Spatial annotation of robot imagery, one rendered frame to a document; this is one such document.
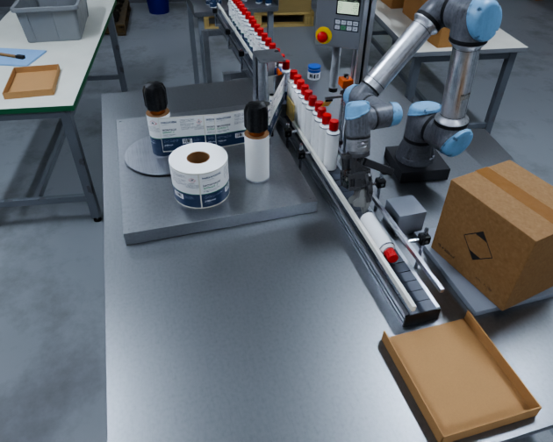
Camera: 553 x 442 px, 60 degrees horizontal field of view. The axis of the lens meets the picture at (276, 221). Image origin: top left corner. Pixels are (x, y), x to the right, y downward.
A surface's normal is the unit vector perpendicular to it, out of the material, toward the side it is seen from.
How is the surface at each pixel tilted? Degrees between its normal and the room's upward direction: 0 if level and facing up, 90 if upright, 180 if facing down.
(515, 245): 90
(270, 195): 0
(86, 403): 0
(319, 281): 0
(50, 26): 95
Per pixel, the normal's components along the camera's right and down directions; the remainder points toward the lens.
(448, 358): 0.01, -0.77
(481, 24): 0.45, 0.47
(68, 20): 0.20, 0.70
